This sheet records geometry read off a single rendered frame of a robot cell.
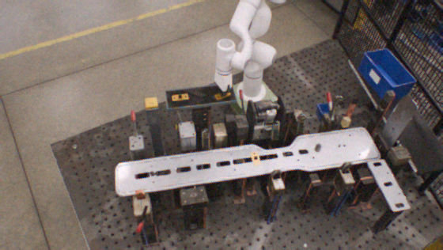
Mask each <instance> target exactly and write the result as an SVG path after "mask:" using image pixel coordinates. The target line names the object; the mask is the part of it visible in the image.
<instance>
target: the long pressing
mask: <svg viewBox="0 0 443 250"><path fill-rule="evenodd" d="M317 143H320V144H321V149H320V152H316V151H315V150H314V148H315V145H316V144H317ZM339 144H341V145H340V147H338V145H339ZM344 144H345V146H343V145H344ZM303 149H307V150H308V152H309V153H308V154H303V155H300V154H299V152H298V150H303ZM256 151H257V153H258V155H259V156H263V155H272V154H277V155H278V158H275V159H270V160H265V161H260V162H261V165H258V166H254V165H253V162H248V163H243V164H239V165H235V164H234V163H233V161H234V160H239V159H244V158H249V157H252V155H251V152H256ZM290 151H291V152H292V154H293V156H289V157H284V156H283V155H282V153H285V152H290ZM230 154H232V155H230ZM359 154H361V155H359ZM380 158H381V155H380V153H379V150H378V149H377V147H376V146H375V144H374V143H373V140H372V138H371V137H370V135H369V133H368V132H367V130H366V129H365V128H364V127H355V128H350V129H345V130H340V131H331V132H320V133H315V134H307V135H302V136H297V137H296V138H295V139H294V141H293V142H292V143H291V146H288V147H285V148H280V149H270V150H265V149H262V148H260V147H258V146H257V145H254V144H249V145H244V146H234V147H229V148H224V149H215V150H206V151H200V152H195V153H186V154H177V155H172V156H167V157H157V158H152V159H147V160H142V161H128V162H123V163H120V164H118V165H117V166H116V167H115V192H116V194H117V195H119V196H122V197H124V196H129V195H136V194H135V191H136V190H138V189H144V194H145V193H150V192H155V191H163V190H168V189H173V188H185V187H190V186H195V185H200V184H208V183H217V182H222V181H226V180H234V179H239V178H244V177H252V176H261V175H265V174H270V173H272V172H273V171H274V169H277V168H280V169H281V172H287V171H292V170H302V171H306V172H315V171H320V170H325V169H333V168H338V167H339V166H341V165H342V164H343V162H344V161H351V163H352V165H360V164H364V163H367V161H379V160H380ZM298 160H299V161H298ZM220 161H229V162H230V165H229V166H220V167H218V166H217V162H220ZM205 164H210V166H211V168H210V169H202V170H197V168H196V166H197V165H205ZM151 166H152V167H151ZM188 166H189V167H190V168H191V171H190V172H179V173H178V172H177V171H176V170H177V169H178V168H183V167H188ZM234 169H236V170H235V171H234ZM165 170H170V172H171V173H170V174H169V175H165V176H156V172H160V171H165ZM151 171H154V172H155V176H150V177H146V178H142V179H137V180H136V179H135V175H137V174H141V173H146V172H151ZM153 182H154V183H153Z"/></svg>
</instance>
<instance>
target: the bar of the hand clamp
mask: <svg viewBox="0 0 443 250"><path fill-rule="evenodd" d="M342 104H343V98H342V96H337V95H336V96H335V98H334V100H333V104H332V106H331V114H330V115H329V117H330V119H332V116H334V118H335V120H334V123H335V122H336V120H337V117H338V113H339V109H340V105H342ZM330 123H331V122H330Z"/></svg>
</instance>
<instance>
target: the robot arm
mask: <svg viewBox="0 0 443 250"><path fill-rule="evenodd" d="M267 1H269V2H274V3H277V4H281V3H284V2H286V0H267ZM270 22H271V11H270V9H269V7H268V5H267V4H266V2H265V1H264V0H240V3H239V5H238V7H237V9H236V11H235V14H234V16H233V19H232V20H231V22H230V25H229V28H230V30H231V31H233V32H234V33H235V34H237V35H238V36H240V38H241V41H240V43H239V45H238V48H237V50H238V52H237V51H235V49H234V48H235V44H234V42H233V41H232V40H229V39H223V40H219V41H218V45H217V63H216V71H215V78H214V80H215V81H216V82H217V83H218V87H219V91H218V93H221V97H224V96H226V95H227V93H230V90H229V89H231V87H232V74H231V73H232V71H233V68H234V69H237V70H244V80H243V81H242V82H241V83H240V85H239V86H238V87H237V94H238V96H240V93H239V90H240V89H241V90H242V92H243V97H244V99H243V100H244V101H246V102H248V100H252V101H253V103H254V102H255V101H260V100H262V99H263V98H264V96H265V92H266V90H265V88H264V87H263V84H262V80H263V70H264V69H266V68H268V67H269V66H270V65H271V64H273V63H274V61H275V59H276V51H275V48H274V47H271V46H269V45H268V44H265V43H263V42H259V41H257V40H256V38H257V37H260V36H263V35H264V34H265V33H266V32H267V30H268V29H269V24H270ZM251 23H252V26H251V28H250V30H249V31H248V27H249V25H250V24H251ZM249 59H250V60H249Z"/></svg>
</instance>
